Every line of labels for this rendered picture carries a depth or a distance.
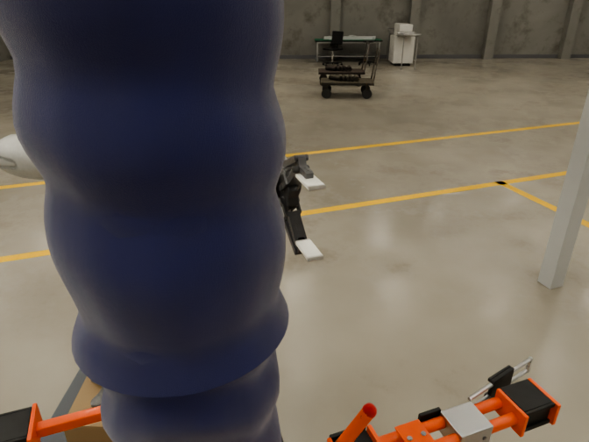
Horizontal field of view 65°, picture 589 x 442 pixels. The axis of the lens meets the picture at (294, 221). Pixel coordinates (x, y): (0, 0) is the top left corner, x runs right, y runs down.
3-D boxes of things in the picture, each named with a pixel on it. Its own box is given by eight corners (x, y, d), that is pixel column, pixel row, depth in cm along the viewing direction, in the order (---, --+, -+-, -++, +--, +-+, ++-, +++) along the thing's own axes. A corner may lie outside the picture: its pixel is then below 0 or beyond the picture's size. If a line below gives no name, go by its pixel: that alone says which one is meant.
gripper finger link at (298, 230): (280, 196, 93) (278, 198, 94) (294, 247, 89) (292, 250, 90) (298, 193, 94) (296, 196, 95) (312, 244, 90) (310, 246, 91)
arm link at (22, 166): (49, 139, 104) (78, 121, 116) (-28, 137, 105) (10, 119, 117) (63, 192, 110) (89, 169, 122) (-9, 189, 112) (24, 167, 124)
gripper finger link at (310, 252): (294, 240, 89) (294, 244, 89) (308, 258, 83) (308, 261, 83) (309, 238, 89) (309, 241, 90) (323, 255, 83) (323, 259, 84)
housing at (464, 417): (458, 457, 81) (463, 439, 80) (435, 426, 87) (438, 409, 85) (491, 445, 84) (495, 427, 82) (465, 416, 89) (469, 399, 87)
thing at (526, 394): (520, 438, 85) (526, 418, 82) (491, 407, 91) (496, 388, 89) (555, 424, 87) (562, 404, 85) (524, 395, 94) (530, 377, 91)
